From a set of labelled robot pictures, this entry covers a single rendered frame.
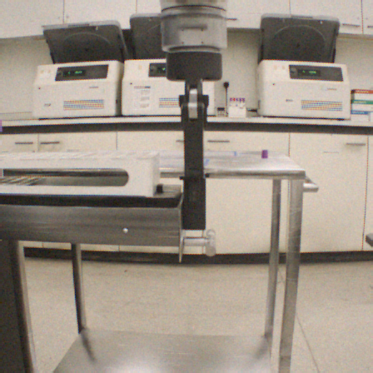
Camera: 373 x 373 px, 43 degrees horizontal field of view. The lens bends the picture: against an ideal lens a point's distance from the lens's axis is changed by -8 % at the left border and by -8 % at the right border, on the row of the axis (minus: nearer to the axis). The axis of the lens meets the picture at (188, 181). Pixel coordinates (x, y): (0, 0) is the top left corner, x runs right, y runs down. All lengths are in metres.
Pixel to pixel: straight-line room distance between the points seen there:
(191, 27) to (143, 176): 0.20
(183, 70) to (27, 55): 3.29
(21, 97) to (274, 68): 1.93
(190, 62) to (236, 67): 2.98
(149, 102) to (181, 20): 2.36
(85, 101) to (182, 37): 2.45
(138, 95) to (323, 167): 1.19
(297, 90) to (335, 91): 0.24
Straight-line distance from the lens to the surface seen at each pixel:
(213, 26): 0.64
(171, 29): 0.65
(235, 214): 3.02
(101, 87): 3.04
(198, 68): 0.64
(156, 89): 2.99
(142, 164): 0.63
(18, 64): 3.91
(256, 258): 3.15
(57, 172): 0.98
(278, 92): 2.99
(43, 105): 3.15
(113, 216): 0.63
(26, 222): 0.66
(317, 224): 3.10
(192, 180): 0.65
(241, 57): 3.62
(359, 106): 3.52
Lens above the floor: 0.92
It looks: 8 degrees down
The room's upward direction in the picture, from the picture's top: straight up
